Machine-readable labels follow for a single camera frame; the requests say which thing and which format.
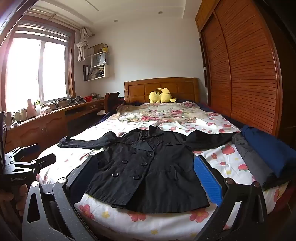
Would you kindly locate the red item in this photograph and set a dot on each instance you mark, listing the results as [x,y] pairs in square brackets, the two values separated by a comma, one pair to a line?
[87,99]

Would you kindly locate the black binders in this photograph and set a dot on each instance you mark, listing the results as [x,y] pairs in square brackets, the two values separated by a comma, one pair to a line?
[86,73]

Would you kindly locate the black gadget pile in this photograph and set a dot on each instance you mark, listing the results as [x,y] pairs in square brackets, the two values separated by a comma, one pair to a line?
[76,101]

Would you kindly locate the wooden slatted wardrobe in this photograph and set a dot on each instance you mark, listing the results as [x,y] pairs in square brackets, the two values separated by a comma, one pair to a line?
[242,69]

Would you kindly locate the dark wooden chair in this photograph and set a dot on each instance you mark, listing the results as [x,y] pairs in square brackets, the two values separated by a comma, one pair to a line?
[111,99]

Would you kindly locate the strawberry print bed sheet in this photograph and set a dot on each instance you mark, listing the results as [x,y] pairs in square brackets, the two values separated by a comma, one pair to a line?
[161,220]

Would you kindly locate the white tissue pack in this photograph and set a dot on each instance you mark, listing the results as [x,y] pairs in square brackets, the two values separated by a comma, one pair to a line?
[45,110]

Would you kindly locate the grey folded garment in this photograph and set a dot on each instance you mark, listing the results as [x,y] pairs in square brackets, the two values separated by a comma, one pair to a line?
[249,157]

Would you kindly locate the white paper bag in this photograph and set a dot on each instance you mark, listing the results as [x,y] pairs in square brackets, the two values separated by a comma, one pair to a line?
[99,59]

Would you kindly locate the white wall shelf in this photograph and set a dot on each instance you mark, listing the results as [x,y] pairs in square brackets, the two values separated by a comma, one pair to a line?
[106,70]

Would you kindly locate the tied white curtain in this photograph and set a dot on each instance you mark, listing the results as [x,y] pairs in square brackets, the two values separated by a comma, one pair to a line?
[82,46]

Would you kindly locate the floral blanket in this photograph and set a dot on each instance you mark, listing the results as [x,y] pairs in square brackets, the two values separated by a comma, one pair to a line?
[161,113]

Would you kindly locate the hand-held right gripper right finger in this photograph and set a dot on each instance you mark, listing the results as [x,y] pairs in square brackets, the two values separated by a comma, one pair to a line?
[208,180]

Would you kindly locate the yellow plush toy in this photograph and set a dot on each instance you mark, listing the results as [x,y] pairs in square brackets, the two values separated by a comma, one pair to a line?
[159,96]

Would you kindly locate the wooden framed window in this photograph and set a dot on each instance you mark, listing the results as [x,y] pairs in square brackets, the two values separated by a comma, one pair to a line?
[53,69]

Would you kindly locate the stack of papers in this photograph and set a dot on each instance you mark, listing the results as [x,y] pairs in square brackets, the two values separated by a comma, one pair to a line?
[96,72]

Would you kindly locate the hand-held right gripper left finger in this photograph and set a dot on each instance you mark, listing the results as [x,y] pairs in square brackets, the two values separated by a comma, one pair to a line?
[81,176]

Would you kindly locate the person's left hand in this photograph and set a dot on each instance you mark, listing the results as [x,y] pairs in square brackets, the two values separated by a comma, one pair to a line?
[7,197]

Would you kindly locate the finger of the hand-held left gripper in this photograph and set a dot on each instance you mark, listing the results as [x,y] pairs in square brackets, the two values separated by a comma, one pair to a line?
[44,160]
[30,148]

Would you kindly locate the grey roller blind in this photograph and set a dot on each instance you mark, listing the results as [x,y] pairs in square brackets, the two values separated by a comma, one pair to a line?
[41,33]

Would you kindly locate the pink bottle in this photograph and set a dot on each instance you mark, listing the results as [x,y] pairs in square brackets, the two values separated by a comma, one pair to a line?
[31,110]

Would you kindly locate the blue folded garment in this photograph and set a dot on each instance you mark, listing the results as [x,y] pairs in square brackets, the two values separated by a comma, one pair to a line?
[272,148]

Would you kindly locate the wooden bed headboard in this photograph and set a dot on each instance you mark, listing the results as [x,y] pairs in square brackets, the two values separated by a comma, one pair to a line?
[138,89]

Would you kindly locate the wooden cabinet desk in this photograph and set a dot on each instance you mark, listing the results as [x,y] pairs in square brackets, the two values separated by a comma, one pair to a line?
[46,125]

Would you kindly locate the black coat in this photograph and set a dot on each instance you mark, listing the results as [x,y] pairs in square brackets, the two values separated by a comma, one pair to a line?
[150,166]

